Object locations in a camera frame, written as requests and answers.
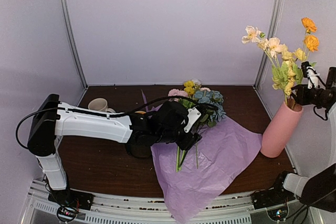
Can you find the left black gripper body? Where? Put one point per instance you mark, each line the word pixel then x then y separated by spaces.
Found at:
pixel 168 136

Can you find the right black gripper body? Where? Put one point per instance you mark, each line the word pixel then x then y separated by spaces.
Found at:
pixel 306 99

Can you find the pale yellow rose stem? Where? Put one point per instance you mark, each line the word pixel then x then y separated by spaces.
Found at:
pixel 286 73

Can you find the artificial flower bunch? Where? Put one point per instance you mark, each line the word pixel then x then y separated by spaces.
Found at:
pixel 208 102

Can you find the orange flower stem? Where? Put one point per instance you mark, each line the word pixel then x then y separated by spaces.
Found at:
pixel 310 42

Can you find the peach poppy flower stem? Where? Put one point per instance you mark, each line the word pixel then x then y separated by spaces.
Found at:
pixel 271 47

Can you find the purple tissue paper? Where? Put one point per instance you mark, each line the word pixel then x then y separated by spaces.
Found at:
pixel 209 168

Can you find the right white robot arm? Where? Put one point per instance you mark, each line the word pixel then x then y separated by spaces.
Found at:
pixel 317 191

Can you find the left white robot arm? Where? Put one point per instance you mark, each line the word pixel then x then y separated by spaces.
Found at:
pixel 56 118

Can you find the pink cylindrical vase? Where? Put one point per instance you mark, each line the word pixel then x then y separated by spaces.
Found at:
pixel 280 129

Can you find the white mug floral print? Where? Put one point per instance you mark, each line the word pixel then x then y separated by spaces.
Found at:
pixel 100 104

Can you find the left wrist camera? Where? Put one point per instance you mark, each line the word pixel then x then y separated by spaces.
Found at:
pixel 193 115

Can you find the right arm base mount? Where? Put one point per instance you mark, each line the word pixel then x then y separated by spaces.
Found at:
pixel 275 203

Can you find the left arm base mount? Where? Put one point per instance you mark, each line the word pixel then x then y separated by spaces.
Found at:
pixel 70 205

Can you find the left aluminium frame post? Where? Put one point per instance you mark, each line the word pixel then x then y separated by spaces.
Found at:
pixel 72 43

